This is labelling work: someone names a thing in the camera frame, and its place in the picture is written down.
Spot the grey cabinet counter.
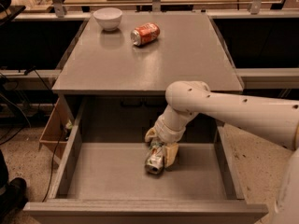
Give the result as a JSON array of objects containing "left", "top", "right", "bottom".
[{"left": 51, "top": 11, "right": 244, "bottom": 127}]

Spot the white bowl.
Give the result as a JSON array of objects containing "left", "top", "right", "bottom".
[{"left": 93, "top": 7, "right": 122, "bottom": 31}]

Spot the black shoe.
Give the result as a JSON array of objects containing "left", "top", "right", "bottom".
[{"left": 0, "top": 177, "right": 28, "bottom": 221}]

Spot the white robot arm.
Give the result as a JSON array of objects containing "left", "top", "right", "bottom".
[{"left": 145, "top": 81, "right": 299, "bottom": 224}]

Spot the cardboard box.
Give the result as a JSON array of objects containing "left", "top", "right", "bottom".
[{"left": 39, "top": 99, "right": 70, "bottom": 159}]

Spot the orange soda can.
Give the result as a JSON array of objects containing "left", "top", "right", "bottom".
[{"left": 131, "top": 22, "right": 160, "bottom": 47}]

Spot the open grey top drawer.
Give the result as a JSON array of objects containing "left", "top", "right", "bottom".
[{"left": 23, "top": 95, "right": 269, "bottom": 224}]

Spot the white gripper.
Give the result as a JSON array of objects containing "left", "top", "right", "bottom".
[{"left": 145, "top": 115, "right": 185, "bottom": 168}]

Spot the black cable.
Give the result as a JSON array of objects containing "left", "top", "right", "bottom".
[{"left": 23, "top": 66, "right": 68, "bottom": 203}]

